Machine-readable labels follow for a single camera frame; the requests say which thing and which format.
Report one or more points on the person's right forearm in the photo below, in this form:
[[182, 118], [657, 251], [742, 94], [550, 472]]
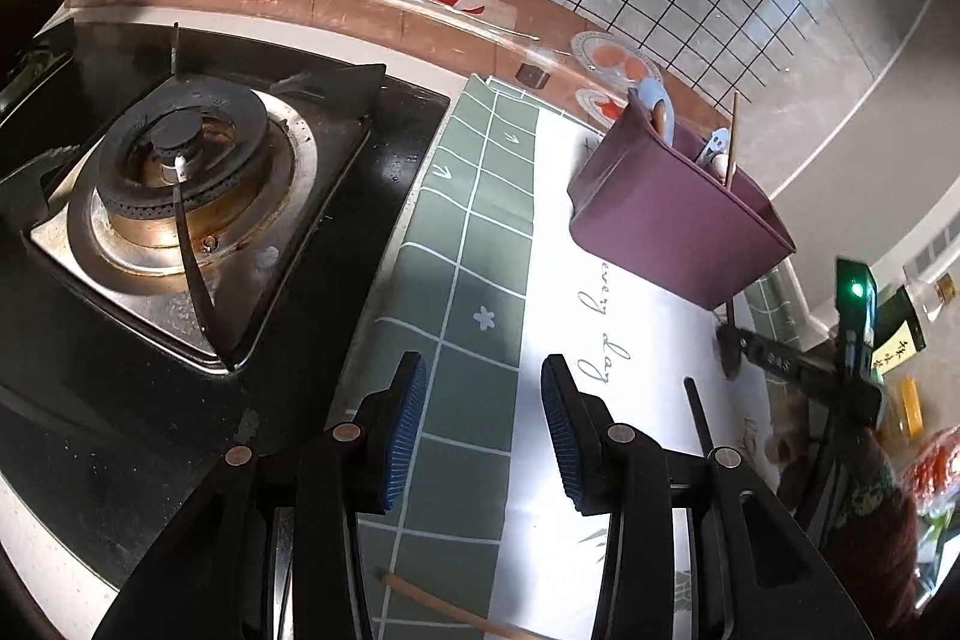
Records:
[[877, 535]]

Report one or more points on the small brown spoon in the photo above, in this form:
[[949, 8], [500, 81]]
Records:
[[730, 355]]

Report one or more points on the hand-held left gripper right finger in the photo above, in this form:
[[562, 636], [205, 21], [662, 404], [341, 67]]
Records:
[[559, 434]]

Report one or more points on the light blue plastic ladle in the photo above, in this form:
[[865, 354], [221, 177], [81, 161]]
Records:
[[651, 94]]

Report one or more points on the small dark adhesive hook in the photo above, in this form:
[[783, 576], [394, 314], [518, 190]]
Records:
[[534, 75]]

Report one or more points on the large wooden spoon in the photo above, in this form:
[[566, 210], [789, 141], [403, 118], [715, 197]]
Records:
[[660, 119]]

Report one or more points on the green checked table mat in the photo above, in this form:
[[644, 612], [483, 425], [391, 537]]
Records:
[[480, 250]]

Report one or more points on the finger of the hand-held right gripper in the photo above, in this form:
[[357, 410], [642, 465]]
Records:
[[772, 353]]

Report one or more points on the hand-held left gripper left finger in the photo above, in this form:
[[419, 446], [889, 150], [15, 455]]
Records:
[[401, 434]]

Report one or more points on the wooden chopstick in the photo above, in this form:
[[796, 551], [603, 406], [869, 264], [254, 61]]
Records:
[[732, 138], [450, 612]]

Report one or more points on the purple plastic utensil holder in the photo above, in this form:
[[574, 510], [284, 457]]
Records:
[[660, 235]]

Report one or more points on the thin black spoon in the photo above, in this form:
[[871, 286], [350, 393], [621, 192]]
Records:
[[699, 415]]

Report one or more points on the black gas stove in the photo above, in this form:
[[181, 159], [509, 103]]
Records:
[[315, 197]]

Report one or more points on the dark soy sauce bottle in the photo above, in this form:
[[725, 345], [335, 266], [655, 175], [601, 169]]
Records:
[[900, 329]]

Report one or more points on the yellow lid chili jar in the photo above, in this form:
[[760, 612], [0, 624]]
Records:
[[937, 467]]

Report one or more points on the person's right hand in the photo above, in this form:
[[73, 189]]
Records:
[[787, 441]]

